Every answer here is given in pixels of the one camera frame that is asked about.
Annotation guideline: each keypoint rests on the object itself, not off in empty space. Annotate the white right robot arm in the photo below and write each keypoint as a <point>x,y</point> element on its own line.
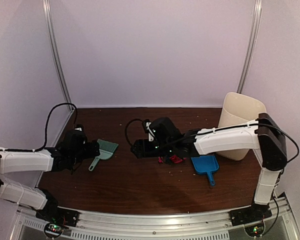
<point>261,135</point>

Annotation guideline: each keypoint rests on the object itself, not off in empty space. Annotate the aluminium frame post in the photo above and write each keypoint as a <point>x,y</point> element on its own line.
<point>252,40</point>
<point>46,4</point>

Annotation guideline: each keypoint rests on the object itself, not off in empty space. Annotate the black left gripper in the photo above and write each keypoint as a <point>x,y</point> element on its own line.
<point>93,149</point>

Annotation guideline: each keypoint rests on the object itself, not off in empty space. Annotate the left aluminium frame post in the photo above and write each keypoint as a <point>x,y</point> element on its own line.
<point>46,4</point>

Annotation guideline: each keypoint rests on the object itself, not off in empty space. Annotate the right circuit board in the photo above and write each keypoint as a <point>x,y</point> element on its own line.
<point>254,231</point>

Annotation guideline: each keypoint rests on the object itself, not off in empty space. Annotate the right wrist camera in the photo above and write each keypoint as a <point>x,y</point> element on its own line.
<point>151,136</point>

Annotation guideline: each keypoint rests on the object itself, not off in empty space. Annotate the circuit board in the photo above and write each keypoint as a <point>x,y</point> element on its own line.
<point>254,231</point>
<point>52,230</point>

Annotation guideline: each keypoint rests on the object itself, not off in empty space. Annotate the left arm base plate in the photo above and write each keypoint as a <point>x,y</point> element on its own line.
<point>65,217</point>

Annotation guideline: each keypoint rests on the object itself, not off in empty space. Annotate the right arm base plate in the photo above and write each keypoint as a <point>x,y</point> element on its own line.
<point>250,216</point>

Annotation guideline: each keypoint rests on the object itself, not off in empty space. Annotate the blue plastic dustpan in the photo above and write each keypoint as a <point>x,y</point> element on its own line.
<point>206,165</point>

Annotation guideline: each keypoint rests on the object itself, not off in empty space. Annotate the aluminium front rail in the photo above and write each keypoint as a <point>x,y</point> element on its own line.
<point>211,225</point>

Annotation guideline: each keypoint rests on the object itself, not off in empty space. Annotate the left circuit board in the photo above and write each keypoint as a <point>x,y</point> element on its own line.
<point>52,230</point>

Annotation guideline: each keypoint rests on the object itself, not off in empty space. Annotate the green hand brush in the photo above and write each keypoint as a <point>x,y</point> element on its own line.
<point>106,149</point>

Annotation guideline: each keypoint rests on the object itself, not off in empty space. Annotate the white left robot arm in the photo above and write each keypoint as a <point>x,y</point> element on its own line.
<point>41,160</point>

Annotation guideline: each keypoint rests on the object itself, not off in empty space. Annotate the right aluminium frame post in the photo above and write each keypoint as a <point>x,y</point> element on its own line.
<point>252,40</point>

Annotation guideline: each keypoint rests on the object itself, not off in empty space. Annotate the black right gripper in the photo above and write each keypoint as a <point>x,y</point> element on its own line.
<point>143,149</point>

